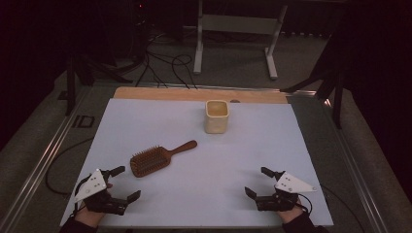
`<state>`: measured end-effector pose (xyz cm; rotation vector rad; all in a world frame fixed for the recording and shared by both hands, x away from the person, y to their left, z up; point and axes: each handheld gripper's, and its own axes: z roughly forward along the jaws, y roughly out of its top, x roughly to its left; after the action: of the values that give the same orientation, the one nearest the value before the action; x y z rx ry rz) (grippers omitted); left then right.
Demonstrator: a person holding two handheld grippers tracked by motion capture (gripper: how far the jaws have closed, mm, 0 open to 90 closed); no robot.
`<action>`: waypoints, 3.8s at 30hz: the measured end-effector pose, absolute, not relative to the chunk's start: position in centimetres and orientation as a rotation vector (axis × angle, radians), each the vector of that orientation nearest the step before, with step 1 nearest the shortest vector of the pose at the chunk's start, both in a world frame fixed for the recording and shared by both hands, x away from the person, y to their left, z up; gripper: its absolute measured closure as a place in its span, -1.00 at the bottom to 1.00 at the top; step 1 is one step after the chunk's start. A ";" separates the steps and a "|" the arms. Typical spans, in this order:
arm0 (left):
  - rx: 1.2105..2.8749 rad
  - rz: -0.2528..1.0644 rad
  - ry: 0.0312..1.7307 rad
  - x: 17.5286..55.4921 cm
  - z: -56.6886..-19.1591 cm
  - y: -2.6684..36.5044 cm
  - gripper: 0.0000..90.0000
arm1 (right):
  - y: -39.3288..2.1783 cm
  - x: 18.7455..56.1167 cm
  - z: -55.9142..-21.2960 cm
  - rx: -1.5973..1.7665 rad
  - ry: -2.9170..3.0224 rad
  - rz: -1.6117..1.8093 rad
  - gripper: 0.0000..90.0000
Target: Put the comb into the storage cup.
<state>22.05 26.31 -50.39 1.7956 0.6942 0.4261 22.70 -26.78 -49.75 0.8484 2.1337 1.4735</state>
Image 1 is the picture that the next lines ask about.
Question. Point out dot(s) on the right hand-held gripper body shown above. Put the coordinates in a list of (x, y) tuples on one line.
[(290, 185)]

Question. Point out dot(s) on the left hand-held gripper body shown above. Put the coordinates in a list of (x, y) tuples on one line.
[(97, 194)]

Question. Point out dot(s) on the wooden paddle hairbrush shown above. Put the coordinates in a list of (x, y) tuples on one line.
[(149, 161)]

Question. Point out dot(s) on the person's left hand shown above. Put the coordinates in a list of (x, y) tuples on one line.
[(89, 217)]

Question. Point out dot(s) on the person's right hand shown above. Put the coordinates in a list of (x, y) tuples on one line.
[(291, 215)]

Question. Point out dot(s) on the cream square cup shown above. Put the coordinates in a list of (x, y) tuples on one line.
[(216, 124)]

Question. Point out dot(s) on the black metal stand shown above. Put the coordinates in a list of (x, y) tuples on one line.
[(70, 84), (336, 97)]

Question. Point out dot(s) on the dark equipment rack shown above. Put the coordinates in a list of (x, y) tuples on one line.
[(141, 29)]

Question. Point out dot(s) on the white desk frame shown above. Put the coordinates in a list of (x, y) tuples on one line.
[(239, 24)]

